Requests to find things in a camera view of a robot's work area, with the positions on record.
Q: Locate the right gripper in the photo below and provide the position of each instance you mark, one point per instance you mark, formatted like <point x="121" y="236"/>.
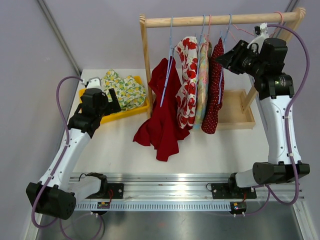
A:
<point x="232" y="59"/>

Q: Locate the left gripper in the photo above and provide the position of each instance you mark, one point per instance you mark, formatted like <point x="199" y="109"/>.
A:
<point x="111" y="106"/>

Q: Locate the lemon print skirt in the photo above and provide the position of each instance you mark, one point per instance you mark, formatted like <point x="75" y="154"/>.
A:
<point x="129" y="93"/>

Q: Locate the dark red dotted skirt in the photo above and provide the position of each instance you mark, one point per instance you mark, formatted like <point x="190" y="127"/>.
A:
<point x="216" y="85"/>

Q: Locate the pastel floral skirt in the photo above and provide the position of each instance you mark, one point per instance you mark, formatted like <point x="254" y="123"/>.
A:
<point x="202" y="82"/>

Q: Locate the plain red skirt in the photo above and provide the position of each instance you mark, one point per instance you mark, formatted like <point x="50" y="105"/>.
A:
<point x="161" y="130"/>

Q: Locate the white red poppy skirt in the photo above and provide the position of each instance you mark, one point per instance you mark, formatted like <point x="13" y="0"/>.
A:
<point x="187" y="50"/>

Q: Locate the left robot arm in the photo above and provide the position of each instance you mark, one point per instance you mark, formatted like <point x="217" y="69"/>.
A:
<point x="67" y="155"/>

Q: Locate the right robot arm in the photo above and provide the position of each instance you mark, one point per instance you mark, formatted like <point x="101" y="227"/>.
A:
<point x="284" y="164"/>

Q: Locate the yellow plastic tray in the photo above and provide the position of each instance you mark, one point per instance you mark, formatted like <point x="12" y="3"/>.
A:
<point x="123" y="114"/>

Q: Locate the wooden clothes rack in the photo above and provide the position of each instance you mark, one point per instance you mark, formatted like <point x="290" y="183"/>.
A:
<point x="236" y="113"/>

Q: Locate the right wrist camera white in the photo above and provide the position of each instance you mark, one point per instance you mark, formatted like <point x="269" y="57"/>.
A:
<point x="261" y="34"/>

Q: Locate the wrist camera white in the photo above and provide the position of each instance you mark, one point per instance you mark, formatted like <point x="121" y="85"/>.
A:
<point x="261" y="34"/>
<point x="92" y="83"/>

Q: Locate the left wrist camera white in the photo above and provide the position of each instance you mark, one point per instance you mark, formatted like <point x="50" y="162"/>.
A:
<point x="92" y="83"/>

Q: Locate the aluminium mounting rail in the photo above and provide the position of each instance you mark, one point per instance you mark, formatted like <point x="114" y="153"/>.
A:
<point x="177" y="192"/>

